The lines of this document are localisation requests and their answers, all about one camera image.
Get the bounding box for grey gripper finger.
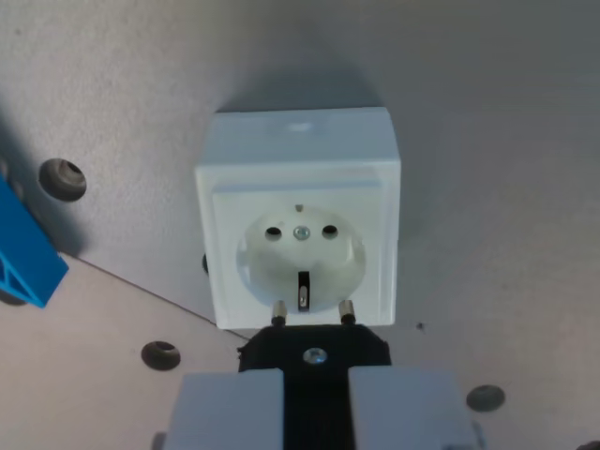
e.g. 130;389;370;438
348;366;489;450
153;369;285;450

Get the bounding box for black two-pin plug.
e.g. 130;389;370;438
236;299;393;450

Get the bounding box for blue ribbed plastic wedge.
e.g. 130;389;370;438
0;172;70;310

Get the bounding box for white wall socket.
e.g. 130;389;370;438
193;107;404;330

